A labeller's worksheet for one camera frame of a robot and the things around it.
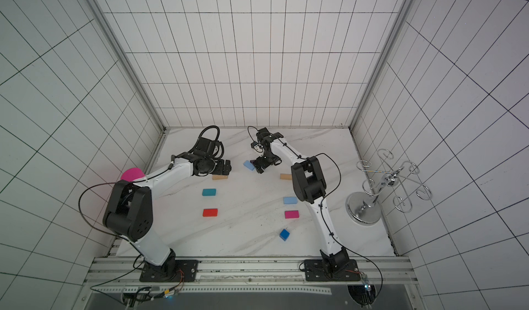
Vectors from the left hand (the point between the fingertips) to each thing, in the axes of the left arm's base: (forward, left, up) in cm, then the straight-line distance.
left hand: (219, 170), depth 93 cm
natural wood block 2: (+2, -32, -9) cm, 33 cm away
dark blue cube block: (-26, -29, -6) cm, 40 cm away
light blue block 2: (-11, -33, -8) cm, 35 cm away
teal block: (-7, +6, -8) cm, 12 cm away
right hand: (+11, -23, -7) cm, 26 cm away
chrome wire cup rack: (-15, -63, -5) cm, 65 cm away
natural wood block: (-3, 0, +1) cm, 4 cm away
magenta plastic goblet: (-7, +33, +9) cm, 35 cm away
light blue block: (+9, -12, -6) cm, 16 cm away
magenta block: (-17, -33, -8) cm, 38 cm away
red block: (-17, +3, -8) cm, 19 cm away
